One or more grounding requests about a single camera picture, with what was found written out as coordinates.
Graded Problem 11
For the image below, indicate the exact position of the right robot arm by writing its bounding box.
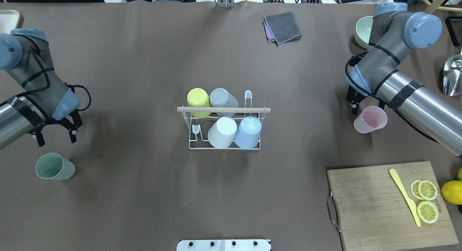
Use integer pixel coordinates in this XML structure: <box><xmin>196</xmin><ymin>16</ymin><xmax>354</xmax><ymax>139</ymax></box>
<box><xmin>346</xmin><ymin>2</ymin><xmax>462</xmax><ymax>158</ymax></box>

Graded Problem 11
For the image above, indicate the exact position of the light green bowl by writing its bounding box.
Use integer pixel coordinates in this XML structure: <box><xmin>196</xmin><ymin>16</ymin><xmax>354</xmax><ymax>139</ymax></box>
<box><xmin>354</xmin><ymin>16</ymin><xmax>373</xmax><ymax>49</ymax></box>

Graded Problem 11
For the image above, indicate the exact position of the grey plastic cup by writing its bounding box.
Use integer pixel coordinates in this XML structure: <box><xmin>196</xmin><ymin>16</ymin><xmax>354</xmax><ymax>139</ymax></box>
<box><xmin>210</xmin><ymin>88</ymin><xmax>239</xmax><ymax>107</ymax></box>

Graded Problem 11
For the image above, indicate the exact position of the lemon slice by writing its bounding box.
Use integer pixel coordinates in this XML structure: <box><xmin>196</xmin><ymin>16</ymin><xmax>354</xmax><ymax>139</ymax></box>
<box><xmin>417</xmin><ymin>200</ymin><xmax>439</xmax><ymax>224</ymax></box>
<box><xmin>410</xmin><ymin>179</ymin><xmax>438</xmax><ymax>201</ymax></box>

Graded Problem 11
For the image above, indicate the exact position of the green plastic cup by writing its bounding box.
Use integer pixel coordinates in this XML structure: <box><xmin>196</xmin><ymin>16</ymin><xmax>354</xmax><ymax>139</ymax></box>
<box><xmin>36</xmin><ymin>153</ymin><xmax>76</xmax><ymax>180</ymax></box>

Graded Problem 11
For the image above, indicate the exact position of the yellow plastic cup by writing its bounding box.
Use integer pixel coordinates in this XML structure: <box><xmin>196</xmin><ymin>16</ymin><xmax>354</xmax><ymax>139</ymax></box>
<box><xmin>187</xmin><ymin>87</ymin><xmax>212</xmax><ymax>118</ymax></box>

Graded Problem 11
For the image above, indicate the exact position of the light blue plastic cup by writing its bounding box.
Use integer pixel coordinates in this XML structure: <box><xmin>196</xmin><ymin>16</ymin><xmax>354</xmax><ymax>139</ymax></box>
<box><xmin>234</xmin><ymin>116</ymin><xmax>261</xmax><ymax>149</ymax></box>

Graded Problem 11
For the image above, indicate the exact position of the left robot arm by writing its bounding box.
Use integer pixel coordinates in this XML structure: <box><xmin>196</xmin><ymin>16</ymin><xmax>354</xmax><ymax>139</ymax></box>
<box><xmin>0</xmin><ymin>28</ymin><xmax>82</xmax><ymax>149</ymax></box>

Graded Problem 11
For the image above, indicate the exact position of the white wire cup holder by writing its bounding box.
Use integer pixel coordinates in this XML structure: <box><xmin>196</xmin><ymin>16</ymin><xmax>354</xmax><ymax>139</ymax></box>
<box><xmin>178</xmin><ymin>87</ymin><xmax>271</xmax><ymax>150</ymax></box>

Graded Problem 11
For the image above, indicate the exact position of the whole yellow lemon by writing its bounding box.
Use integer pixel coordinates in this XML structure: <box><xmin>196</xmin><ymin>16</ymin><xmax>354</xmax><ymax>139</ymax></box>
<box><xmin>441</xmin><ymin>180</ymin><xmax>462</xmax><ymax>205</ymax></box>

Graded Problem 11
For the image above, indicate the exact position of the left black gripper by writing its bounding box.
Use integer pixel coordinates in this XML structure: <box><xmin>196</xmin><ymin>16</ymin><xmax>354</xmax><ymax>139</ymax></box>
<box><xmin>29</xmin><ymin>110</ymin><xmax>83</xmax><ymax>147</ymax></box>

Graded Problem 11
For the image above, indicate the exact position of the lemon slice upper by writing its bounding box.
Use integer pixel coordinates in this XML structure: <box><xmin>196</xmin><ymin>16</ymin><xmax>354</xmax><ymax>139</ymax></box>
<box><xmin>410</xmin><ymin>179</ymin><xmax>438</xmax><ymax>201</ymax></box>

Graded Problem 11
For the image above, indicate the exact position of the white plastic cup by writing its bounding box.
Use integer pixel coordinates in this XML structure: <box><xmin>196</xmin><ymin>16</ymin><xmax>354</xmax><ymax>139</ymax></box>
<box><xmin>208</xmin><ymin>117</ymin><xmax>237</xmax><ymax>149</ymax></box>

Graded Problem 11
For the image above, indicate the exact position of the wooden cutting board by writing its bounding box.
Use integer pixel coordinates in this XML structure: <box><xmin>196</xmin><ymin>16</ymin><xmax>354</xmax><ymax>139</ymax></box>
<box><xmin>327</xmin><ymin>161</ymin><xmax>459</xmax><ymax>251</ymax></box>

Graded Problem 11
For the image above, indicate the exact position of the yellow plastic knife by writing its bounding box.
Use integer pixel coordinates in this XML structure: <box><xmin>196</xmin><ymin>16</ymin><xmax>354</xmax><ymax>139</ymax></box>
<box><xmin>388</xmin><ymin>168</ymin><xmax>421</xmax><ymax>227</ymax></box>

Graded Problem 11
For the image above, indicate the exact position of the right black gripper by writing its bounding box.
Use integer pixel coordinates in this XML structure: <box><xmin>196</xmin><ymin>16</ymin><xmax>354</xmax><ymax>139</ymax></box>
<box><xmin>346</xmin><ymin>85</ymin><xmax>386</xmax><ymax>116</ymax></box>

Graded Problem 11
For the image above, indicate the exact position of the cream plastic tray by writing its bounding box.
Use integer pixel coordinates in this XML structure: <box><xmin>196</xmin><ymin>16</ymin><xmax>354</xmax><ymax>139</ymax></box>
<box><xmin>0</xmin><ymin>10</ymin><xmax>21</xmax><ymax>34</ymax></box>

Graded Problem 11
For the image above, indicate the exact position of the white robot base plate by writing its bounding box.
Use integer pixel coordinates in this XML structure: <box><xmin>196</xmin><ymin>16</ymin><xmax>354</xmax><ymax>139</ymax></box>
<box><xmin>176</xmin><ymin>238</ymin><xmax>272</xmax><ymax>251</ymax></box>

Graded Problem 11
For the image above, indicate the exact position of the pink plastic cup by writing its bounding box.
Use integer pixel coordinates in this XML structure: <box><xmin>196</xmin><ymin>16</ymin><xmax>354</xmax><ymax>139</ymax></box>
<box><xmin>353</xmin><ymin>105</ymin><xmax>388</xmax><ymax>134</ymax></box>

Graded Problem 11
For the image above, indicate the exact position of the lemon slice lower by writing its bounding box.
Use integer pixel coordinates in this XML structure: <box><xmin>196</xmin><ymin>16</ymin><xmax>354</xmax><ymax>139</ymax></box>
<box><xmin>417</xmin><ymin>200</ymin><xmax>439</xmax><ymax>224</ymax></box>

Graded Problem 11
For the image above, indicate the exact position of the grey folded cloth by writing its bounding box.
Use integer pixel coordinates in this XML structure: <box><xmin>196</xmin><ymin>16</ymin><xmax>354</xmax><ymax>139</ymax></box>
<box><xmin>262</xmin><ymin>12</ymin><xmax>302</xmax><ymax>45</ymax></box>

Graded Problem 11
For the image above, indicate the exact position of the metal scoop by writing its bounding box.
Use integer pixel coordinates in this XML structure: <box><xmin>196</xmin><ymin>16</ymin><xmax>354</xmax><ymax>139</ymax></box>
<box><xmin>442</xmin><ymin>54</ymin><xmax>462</xmax><ymax>96</ymax></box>

